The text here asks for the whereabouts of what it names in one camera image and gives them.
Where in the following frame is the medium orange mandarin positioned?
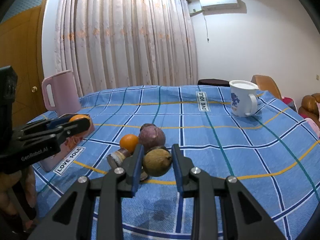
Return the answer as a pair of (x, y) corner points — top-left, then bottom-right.
(119, 134), (139, 153)

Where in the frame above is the tan round fruit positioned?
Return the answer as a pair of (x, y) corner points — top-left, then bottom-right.
(143, 148), (172, 177)

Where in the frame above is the left human hand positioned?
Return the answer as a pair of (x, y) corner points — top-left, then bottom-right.
(1, 166), (37, 233)

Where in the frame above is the pink metal tin box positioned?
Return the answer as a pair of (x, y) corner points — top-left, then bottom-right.
(39, 114), (95, 172)

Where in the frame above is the pink plastic pitcher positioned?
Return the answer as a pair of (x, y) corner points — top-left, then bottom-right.
(42, 70), (81, 116)

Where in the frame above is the small orange mandarin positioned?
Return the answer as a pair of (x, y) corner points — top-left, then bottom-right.
(68, 114), (92, 122)

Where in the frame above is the cut purple sweet potato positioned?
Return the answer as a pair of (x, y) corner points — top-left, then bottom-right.
(106, 148), (131, 169)

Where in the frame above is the blue plaid tablecloth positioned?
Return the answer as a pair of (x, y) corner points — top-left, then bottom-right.
(34, 86), (319, 239)

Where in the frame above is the dark brown round fruit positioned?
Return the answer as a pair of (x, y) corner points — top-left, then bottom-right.
(145, 145), (169, 154)

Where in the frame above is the wooden door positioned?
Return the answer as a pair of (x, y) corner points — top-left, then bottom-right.
(1, 0), (46, 127)

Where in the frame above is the purple passion fruit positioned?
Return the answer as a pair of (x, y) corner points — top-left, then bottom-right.
(138, 124), (165, 152)

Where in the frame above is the white cartoon mug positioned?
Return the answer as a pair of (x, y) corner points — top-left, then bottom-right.
(229, 80), (259, 117)

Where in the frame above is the pink floral curtain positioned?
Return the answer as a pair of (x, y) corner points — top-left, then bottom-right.
(54, 0), (198, 96)

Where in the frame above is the dark round stool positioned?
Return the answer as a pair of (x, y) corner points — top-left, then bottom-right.
(197, 79), (230, 87)

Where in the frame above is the brown leather sofa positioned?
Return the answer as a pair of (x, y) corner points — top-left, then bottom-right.
(298, 93), (320, 126)

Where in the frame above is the brown wooden chair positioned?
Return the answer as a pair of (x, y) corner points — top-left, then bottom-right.
(251, 75), (282, 99)

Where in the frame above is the white air conditioner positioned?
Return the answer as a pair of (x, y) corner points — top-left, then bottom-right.
(190, 0), (240, 17)

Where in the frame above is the hanging power cord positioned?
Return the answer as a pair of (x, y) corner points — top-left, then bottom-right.
(203, 15), (210, 43)

